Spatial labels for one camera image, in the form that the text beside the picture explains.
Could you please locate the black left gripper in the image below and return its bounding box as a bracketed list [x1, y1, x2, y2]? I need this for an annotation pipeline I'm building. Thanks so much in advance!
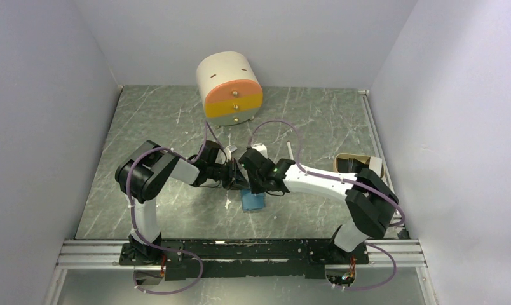
[208, 159, 250, 192]

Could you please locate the blue leather card holder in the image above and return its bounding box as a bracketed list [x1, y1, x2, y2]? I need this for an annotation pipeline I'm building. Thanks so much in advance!
[240, 189, 266, 212]

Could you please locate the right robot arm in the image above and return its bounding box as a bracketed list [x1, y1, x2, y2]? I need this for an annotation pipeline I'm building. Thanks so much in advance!
[239, 147, 399, 263]

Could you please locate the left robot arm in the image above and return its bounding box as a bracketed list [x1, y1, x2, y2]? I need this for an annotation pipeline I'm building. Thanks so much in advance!
[115, 140, 249, 264]

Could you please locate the beige card tray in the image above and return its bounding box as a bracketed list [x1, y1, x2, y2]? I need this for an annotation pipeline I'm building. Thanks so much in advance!
[333, 153, 371, 173]

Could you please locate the stack of credit cards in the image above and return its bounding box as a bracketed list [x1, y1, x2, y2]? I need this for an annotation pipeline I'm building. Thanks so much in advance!
[367, 156, 385, 178]

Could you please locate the white pen red cap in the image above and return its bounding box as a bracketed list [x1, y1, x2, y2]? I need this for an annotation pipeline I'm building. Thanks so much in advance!
[286, 141, 294, 160]

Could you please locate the round cream drawer cabinet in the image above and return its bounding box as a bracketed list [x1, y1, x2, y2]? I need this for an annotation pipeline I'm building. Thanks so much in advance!
[196, 51, 263, 126]

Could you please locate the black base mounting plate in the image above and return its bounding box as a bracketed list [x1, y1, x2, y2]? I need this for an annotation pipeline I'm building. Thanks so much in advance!
[118, 238, 369, 281]

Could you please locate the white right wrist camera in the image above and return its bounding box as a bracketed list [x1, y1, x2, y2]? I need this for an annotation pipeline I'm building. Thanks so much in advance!
[251, 143, 268, 158]

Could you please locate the right side aluminium rail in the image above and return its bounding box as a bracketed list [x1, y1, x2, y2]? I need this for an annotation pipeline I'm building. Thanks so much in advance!
[358, 90, 410, 240]

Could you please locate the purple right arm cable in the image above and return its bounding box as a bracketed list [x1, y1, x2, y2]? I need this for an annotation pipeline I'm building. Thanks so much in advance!
[247, 119, 407, 292]

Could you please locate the aluminium frame rail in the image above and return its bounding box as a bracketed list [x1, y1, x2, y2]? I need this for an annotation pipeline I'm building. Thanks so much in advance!
[44, 239, 437, 304]

